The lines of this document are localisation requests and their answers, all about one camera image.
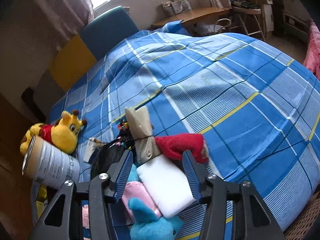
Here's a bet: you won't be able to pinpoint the red christmas sock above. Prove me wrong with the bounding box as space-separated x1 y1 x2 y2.
155 133 208 164

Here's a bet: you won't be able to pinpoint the pink fabric pouch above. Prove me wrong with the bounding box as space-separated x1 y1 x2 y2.
121 181 162 219

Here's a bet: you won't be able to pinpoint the white rectangular sponge pad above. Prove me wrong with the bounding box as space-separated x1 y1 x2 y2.
137 154 195 218

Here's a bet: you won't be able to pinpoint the beige rolled cloth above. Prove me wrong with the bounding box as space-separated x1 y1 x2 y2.
125 106 161 165

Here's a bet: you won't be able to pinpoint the pink fluffy sock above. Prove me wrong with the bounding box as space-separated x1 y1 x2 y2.
82 204 89 229

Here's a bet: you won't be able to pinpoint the light blue plush toy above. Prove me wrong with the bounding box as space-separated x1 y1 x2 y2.
127 165 183 239

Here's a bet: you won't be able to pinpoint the yellow giraffe plush toy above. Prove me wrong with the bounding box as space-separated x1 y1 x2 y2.
20 109 87 155

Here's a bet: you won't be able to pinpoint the white metal tin can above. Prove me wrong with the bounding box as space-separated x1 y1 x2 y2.
22 135 80 189

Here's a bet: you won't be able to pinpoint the gold storage box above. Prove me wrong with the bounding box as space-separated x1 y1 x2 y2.
36 185 48 219

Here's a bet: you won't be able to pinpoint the blue plaid bed cover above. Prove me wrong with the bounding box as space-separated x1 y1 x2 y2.
50 22 319 230

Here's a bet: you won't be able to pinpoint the grey headboard cushion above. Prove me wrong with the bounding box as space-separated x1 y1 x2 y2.
34 70 65 118

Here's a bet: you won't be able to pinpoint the wicker basket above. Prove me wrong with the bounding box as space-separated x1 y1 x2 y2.
284 192 320 240

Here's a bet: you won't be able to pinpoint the yellow headboard cushion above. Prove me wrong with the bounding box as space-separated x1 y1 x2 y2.
49 34 97 92

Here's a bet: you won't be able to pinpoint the teal headboard cushion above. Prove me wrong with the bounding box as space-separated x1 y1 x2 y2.
80 6 139 60

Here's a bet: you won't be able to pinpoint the wooden desk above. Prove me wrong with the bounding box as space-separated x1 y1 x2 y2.
151 7 230 28

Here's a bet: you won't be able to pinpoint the pink blanket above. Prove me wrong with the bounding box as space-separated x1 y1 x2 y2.
303 20 320 80

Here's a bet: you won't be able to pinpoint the books on desk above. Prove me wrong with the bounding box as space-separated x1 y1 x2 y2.
161 0 192 16

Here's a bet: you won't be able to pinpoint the pink window curtain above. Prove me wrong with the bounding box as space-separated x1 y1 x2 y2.
34 0 94 40

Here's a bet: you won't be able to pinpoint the white folding chair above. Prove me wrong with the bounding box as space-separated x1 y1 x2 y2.
230 0 265 41

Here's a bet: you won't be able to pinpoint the black hair ties bundle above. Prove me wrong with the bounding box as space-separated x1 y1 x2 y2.
89 118 137 181

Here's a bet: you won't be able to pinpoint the black headboard post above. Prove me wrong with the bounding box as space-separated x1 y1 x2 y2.
21 87 46 123

